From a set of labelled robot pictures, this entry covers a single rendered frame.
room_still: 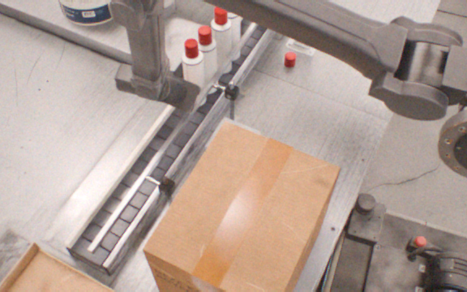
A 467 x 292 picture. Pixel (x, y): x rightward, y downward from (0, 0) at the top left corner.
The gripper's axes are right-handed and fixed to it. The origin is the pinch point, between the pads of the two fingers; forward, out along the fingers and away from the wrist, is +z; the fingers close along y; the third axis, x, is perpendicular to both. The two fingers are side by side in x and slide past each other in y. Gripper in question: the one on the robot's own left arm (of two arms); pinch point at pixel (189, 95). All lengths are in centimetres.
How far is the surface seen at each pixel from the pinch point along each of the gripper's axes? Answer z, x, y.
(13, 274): -27, 49, 13
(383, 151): 120, -5, -52
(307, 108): 18.9, -8.4, -26.0
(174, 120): 1.7, 7.3, 1.7
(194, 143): 1.4, 10.4, -5.6
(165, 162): -5.7, 16.6, -2.9
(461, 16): 186, -92, -65
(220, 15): -2.1, -20.8, -0.8
